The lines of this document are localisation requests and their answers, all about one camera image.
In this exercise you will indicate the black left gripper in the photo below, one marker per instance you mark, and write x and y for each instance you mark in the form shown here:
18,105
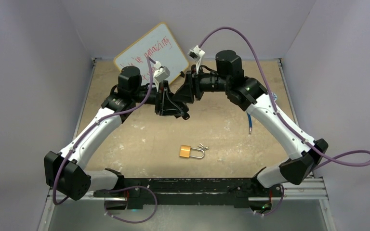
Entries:
164,103

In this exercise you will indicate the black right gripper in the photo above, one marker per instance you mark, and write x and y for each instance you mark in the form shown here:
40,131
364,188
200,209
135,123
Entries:
191,88

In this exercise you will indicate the silver key bunch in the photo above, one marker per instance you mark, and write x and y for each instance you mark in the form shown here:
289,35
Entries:
203,147

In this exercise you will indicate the blue cable lock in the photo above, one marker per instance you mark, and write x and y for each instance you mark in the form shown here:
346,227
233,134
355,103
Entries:
250,123

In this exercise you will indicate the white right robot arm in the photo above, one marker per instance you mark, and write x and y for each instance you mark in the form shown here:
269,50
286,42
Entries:
253,98

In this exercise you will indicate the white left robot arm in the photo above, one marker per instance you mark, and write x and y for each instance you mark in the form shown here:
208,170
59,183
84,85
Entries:
65,169

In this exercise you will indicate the brass padlock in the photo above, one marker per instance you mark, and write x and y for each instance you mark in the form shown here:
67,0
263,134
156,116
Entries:
186,152

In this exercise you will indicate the white dry-erase board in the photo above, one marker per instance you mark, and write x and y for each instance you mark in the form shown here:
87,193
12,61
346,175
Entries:
158,44

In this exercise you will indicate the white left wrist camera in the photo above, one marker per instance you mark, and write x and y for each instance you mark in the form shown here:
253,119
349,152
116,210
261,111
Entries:
160,74

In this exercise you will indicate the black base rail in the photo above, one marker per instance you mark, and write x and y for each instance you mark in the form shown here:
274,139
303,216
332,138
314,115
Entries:
236,192

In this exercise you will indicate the aluminium frame rail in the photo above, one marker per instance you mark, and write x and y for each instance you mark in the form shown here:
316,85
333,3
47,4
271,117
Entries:
309,189

